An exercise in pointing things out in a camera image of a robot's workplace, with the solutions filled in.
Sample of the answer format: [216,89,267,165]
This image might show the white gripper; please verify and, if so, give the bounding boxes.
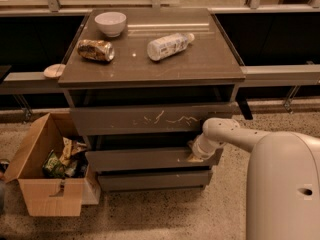
[187,134,224,163]

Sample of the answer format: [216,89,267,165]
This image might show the grey drawer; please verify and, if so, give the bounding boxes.
[86,147,223,172]
[98,170,212,192]
[70,103,236,136]

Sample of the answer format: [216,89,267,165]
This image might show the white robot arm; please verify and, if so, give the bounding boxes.
[189,118,320,240]

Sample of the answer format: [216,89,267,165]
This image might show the grey top drawer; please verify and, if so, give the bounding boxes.
[70,103,236,136]

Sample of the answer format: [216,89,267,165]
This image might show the grey drawer cabinet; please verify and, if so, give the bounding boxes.
[59,8,244,177]

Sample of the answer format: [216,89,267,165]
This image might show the grey bottom drawer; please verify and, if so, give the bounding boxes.
[98,170,212,192]

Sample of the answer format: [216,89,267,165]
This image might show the open cardboard box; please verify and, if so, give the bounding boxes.
[5,112,101,217]

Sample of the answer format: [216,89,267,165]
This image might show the clear plastic bottle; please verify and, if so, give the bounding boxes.
[147,33,195,61]

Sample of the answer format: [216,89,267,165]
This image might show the crumpled snack wrappers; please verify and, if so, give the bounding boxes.
[59,137,88,178]

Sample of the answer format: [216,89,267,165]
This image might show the crushed metal can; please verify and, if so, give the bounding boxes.
[77,39,115,62]

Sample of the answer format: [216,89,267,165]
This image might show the grey metal ledge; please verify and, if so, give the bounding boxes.
[0,64,320,95]

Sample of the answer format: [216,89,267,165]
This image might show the green snack bag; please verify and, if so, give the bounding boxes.
[42,151,66,178]

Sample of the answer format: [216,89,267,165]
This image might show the white ceramic bowl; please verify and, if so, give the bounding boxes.
[95,12,127,37]

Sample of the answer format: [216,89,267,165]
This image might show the small round white dish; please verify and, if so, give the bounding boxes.
[43,64,66,79]

